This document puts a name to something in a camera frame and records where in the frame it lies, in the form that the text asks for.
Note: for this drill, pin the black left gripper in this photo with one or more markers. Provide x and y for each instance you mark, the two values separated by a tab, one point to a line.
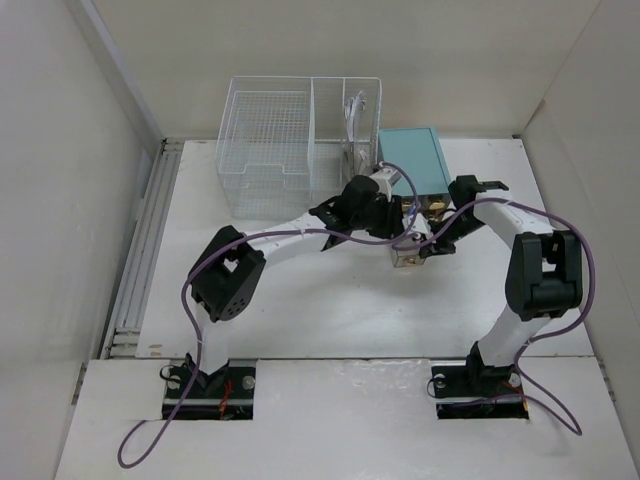
392	224

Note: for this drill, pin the grey spiral setup guide booklet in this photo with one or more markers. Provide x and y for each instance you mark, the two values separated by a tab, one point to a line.
356	156

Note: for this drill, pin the white wire desk organizer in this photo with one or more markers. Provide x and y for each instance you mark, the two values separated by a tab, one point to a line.
279	149

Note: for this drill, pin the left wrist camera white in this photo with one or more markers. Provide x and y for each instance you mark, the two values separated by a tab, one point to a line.
385	177

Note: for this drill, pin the teal orange drawer box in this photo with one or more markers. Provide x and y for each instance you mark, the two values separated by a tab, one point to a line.
418	152

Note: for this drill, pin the aluminium rail frame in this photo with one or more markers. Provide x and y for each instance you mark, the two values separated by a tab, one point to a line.
124	324

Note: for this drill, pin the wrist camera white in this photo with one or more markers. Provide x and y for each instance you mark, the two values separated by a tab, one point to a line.
385	177
418	235

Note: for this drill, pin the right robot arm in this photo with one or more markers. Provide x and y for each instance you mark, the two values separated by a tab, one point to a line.
543	281

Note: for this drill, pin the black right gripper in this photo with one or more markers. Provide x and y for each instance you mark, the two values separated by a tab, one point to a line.
436	247

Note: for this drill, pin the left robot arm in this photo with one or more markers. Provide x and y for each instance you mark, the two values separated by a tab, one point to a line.
223	280

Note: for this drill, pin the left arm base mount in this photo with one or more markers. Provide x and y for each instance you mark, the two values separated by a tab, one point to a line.
225	395

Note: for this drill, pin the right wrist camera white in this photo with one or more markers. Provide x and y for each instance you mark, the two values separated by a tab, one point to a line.
418	235

